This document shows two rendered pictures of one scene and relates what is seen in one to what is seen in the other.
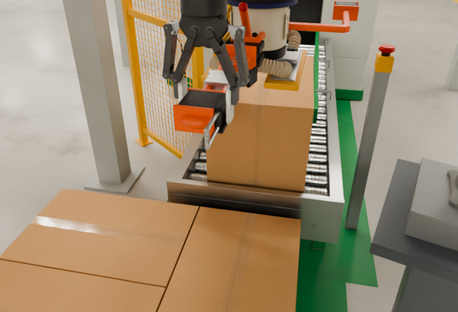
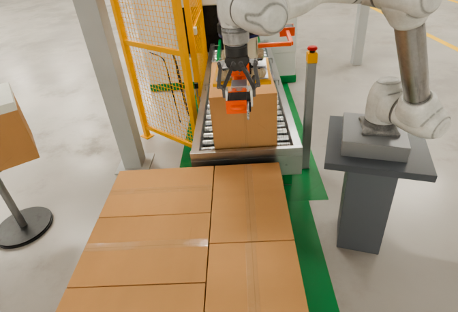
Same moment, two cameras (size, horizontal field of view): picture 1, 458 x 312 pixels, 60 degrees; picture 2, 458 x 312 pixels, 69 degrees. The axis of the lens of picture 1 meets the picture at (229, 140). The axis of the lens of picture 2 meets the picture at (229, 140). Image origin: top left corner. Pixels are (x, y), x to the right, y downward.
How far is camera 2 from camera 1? 0.52 m
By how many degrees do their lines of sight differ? 7
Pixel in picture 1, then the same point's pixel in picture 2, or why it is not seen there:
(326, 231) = (294, 167)
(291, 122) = (264, 103)
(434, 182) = (352, 125)
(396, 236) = (337, 157)
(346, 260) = (306, 187)
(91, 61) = (111, 82)
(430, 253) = (356, 162)
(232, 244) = (241, 182)
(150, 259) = (195, 200)
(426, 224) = (352, 147)
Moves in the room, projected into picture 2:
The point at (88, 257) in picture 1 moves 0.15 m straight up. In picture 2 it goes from (157, 206) to (151, 184)
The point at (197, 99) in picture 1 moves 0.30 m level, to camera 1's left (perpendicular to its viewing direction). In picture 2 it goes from (235, 97) to (150, 110)
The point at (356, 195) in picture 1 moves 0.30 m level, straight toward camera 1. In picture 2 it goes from (306, 145) to (306, 168)
